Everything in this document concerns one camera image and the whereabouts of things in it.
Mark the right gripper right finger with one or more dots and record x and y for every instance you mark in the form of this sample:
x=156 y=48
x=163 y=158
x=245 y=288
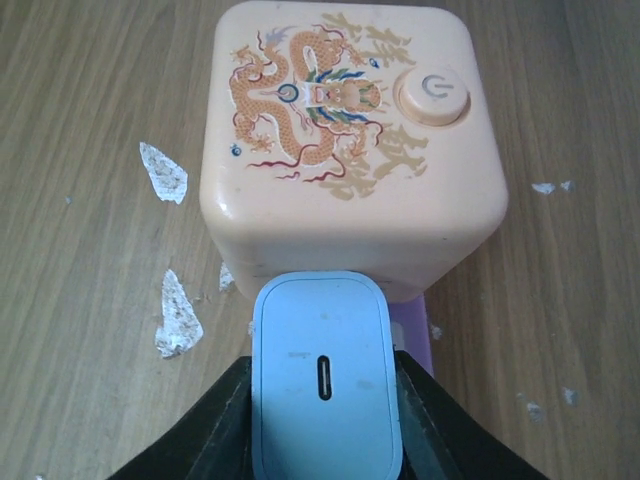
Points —
x=441 y=440

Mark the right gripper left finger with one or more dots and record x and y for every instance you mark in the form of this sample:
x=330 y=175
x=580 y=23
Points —
x=212 y=440

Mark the peach cube power adapter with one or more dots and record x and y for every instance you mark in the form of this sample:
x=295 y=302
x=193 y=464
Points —
x=346 y=136

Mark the light blue usb charger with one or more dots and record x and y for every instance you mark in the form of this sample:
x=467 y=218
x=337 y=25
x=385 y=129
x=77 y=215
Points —
x=324 y=402

